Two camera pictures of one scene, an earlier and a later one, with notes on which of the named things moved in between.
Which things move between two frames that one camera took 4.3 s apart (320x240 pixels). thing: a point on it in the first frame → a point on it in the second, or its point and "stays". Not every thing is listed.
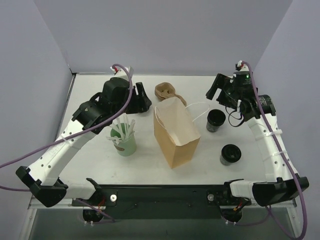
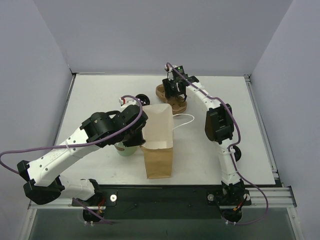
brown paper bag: x=174 y=132 → x=158 y=132
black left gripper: x=136 y=99 → x=133 y=141
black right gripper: x=222 y=88 → x=173 y=86
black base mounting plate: x=164 y=202 stays
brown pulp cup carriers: x=165 y=90 stays
